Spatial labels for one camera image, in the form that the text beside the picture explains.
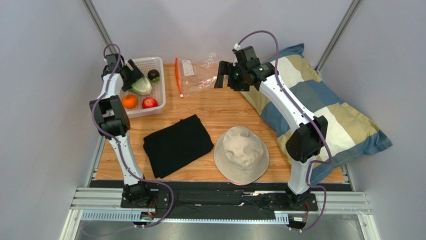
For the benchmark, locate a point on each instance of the fake orange fruit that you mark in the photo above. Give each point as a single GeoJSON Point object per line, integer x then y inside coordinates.
{"type": "Point", "coordinates": [130, 101]}

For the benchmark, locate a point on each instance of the fake red apple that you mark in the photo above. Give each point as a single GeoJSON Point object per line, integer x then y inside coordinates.
{"type": "Point", "coordinates": [149, 102]}

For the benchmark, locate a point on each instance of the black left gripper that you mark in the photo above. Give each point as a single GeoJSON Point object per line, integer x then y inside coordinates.
{"type": "Point", "coordinates": [135, 74]}

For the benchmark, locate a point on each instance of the blue beige checked pillow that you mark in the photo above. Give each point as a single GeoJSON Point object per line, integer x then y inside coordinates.
{"type": "Point", "coordinates": [350, 134]}

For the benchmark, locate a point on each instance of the fake dark purple eggplant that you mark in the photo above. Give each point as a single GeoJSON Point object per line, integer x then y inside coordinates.
{"type": "Point", "coordinates": [154, 75]}

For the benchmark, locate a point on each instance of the white plastic basket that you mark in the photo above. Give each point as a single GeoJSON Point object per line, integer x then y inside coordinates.
{"type": "Point", "coordinates": [152, 84]}

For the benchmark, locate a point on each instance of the clear orange zip top bag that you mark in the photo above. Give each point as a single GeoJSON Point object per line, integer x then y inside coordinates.
{"type": "Point", "coordinates": [195, 75]}

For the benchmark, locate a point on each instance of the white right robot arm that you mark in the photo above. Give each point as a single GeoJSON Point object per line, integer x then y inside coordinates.
{"type": "Point", "coordinates": [308, 131]}

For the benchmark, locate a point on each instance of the fake pale cabbage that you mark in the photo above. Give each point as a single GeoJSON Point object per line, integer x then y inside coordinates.
{"type": "Point", "coordinates": [142, 86]}

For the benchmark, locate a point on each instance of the black folded cloth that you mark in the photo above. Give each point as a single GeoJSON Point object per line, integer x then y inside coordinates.
{"type": "Point", "coordinates": [176, 146]}

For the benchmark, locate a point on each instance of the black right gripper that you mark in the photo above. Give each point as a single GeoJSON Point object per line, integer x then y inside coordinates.
{"type": "Point", "coordinates": [228, 75]}

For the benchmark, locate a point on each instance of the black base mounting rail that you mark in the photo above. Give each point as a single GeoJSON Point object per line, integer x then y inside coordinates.
{"type": "Point", "coordinates": [217, 202]}

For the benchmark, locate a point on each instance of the beige bucket hat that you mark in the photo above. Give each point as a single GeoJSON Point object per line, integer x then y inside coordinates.
{"type": "Point", "coordinates": [241, 156]}

